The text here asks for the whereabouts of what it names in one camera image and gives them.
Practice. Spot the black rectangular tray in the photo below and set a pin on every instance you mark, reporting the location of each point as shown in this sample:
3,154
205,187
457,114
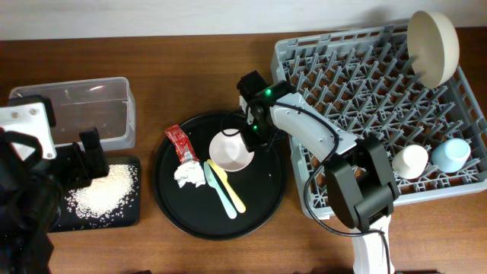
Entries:
70,222

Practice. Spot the crumpled white napkin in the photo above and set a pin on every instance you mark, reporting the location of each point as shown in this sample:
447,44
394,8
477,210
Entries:
190,172

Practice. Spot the red sauce packet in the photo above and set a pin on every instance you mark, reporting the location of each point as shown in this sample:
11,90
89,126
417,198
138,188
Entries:
183,146

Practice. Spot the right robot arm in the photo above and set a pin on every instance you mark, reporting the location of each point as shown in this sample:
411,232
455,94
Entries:
360,184

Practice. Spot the yellow plastic knife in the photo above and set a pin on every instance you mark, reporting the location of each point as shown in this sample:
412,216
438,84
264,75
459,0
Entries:
222,175

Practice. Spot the clear plastic bin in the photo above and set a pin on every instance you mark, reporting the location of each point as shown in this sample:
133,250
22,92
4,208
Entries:
106,104

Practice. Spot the cream shallow bowl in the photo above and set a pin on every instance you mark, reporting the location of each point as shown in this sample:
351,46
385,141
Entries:
434,46

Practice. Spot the rice grains pile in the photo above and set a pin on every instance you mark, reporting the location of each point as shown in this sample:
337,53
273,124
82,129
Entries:
106,197

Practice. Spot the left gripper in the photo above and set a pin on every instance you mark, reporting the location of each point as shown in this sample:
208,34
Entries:
69,159

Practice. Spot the light blue cup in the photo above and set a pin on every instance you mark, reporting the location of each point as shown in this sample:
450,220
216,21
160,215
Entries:
451,156

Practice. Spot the light green plastic knife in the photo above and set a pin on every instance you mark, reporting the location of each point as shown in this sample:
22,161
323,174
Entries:
213,183

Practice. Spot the round black serving tray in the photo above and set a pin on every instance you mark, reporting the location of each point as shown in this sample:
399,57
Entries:
198,210

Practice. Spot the pink bowl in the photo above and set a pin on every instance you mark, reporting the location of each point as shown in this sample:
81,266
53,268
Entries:
228,151

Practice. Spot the white cup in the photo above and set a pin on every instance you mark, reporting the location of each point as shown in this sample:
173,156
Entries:
410,162

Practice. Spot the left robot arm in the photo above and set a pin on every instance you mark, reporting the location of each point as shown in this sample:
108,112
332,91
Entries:
32,189

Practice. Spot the grey dishwasher rack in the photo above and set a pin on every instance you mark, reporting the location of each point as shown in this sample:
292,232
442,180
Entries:
362,80

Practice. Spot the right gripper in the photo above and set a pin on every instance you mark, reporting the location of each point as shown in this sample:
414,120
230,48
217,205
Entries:
272,139

